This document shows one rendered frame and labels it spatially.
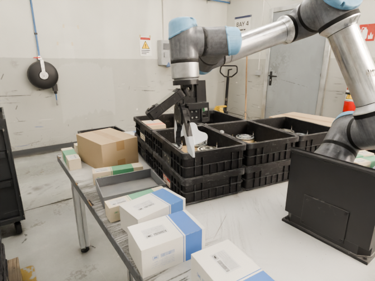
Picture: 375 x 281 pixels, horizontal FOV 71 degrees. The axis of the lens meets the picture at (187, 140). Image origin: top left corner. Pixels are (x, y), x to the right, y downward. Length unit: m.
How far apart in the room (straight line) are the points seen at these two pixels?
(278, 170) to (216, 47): 0.76
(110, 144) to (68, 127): 2.93
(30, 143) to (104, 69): 1.50
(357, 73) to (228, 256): 0.64
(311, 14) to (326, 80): 3.42
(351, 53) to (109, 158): 1.14
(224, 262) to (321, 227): 0.40
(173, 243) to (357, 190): 0.54
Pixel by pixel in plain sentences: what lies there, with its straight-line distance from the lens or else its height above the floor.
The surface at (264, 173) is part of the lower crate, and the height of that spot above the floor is 0.77.
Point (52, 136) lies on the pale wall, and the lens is 4.32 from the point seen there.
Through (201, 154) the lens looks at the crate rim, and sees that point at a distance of 1.03.
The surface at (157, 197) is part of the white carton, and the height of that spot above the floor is 0.79.
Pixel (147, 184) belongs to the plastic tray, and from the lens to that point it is 1.29.
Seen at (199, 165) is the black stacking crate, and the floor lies 0.87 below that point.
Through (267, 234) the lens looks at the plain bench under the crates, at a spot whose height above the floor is 0.70.
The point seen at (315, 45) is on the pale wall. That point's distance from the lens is 4.46.
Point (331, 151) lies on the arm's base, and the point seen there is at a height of 0.98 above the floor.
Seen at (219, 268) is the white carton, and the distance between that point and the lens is 0.70.
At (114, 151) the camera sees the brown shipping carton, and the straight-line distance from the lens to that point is 1.45.
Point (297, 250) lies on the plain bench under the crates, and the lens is 0.95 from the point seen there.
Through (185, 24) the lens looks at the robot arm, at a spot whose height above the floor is 1.35.
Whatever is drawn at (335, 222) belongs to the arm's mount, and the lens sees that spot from 0.97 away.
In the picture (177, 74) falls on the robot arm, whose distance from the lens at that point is 0.70.
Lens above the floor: 1.26
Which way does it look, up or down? 16 degrees down
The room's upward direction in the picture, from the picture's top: straight up
